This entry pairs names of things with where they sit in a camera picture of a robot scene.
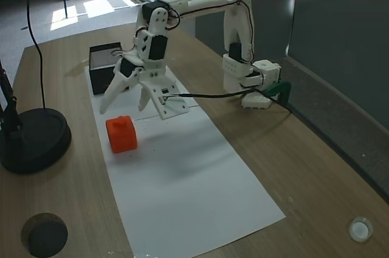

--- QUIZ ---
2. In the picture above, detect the orange cube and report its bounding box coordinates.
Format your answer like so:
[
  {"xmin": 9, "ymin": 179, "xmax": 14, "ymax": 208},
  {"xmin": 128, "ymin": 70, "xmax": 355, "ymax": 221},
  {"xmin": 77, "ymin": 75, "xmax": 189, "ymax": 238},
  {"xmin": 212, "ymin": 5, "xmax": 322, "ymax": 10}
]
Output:
[{"xmin": 105, "ymin": 114, "xmax": 139, "ymax": 153}]

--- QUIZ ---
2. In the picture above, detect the dark brown open box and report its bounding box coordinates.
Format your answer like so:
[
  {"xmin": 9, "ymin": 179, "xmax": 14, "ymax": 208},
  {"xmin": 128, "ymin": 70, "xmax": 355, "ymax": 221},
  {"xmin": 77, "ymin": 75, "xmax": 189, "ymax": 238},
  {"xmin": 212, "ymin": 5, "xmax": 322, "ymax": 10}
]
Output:
[{"xmin": 89, "ymin": 41, "xmax": 131, "ymax": 96}]

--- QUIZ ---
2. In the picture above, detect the white paper sheet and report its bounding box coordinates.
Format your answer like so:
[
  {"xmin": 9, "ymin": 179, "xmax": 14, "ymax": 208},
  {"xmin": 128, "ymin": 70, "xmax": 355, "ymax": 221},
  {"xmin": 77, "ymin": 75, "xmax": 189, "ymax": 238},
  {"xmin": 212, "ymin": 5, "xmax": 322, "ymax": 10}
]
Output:
[
  {"xmin": 86, "ymin": 66, "xmax": 200, "ymax": 127},
  {"xmin": 93, "ymin": 105, "xmax": 287, "ymax": 258}
]

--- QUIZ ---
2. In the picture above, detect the black round-base stand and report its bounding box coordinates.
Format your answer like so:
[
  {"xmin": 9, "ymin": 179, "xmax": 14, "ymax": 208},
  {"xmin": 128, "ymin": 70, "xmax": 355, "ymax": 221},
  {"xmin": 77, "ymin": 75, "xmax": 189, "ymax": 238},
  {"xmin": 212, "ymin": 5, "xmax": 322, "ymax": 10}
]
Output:
[{"xmin": 0, "ymin": 57, "xmax": 72, "ymax": 175}]

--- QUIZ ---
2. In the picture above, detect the green table clamp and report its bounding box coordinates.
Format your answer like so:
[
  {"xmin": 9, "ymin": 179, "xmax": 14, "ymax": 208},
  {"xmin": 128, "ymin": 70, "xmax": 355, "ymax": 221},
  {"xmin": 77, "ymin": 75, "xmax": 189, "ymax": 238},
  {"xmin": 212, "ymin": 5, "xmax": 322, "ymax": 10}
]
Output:
[{"xmin": 261, "ymin": 80, "xmax": 292, "ymax": 105}]

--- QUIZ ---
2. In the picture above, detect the white round cap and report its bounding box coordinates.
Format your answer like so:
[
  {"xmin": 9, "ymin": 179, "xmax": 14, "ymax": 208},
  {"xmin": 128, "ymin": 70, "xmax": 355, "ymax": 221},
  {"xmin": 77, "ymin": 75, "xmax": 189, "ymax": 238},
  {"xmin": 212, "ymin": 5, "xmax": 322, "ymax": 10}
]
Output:
[{"xmin": 348, "ymin": 216, "xmax": 374, "ymax": 243}]

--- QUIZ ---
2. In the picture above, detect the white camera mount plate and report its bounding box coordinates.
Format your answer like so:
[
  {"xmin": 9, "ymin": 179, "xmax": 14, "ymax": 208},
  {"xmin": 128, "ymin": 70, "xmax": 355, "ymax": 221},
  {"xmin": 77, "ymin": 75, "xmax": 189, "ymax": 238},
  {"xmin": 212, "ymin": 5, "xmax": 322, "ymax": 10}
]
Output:
[{"xmin": 145, "ymin": 69, "xmax": 188, "ymax": 120}]

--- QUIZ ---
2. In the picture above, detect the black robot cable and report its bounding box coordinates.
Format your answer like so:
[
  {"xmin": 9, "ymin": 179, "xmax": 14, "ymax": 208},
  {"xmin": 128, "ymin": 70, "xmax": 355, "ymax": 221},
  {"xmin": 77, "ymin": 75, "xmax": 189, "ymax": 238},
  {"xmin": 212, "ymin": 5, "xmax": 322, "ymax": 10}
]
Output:
[{"xmin": 164, "ymin": 89, "xmax": 294, "ymax": 116}]

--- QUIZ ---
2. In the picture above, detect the black hanging cable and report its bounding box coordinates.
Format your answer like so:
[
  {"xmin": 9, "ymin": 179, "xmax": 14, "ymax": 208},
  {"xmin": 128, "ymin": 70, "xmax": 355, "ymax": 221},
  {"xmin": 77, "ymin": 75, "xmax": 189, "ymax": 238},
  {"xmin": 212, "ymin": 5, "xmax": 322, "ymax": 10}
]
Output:
[{"xmin": 26, "ymin": 0, "xmax": 47, "ymax": 110}]

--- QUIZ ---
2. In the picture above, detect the round table cable hole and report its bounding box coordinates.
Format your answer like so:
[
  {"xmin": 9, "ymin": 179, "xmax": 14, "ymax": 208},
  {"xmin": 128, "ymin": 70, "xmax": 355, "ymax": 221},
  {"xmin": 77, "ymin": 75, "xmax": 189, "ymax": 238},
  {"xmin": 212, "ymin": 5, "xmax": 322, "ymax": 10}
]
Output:
[{"xmin": 20, "ymin": 212, "xmax": 69, "ymax": 258}]

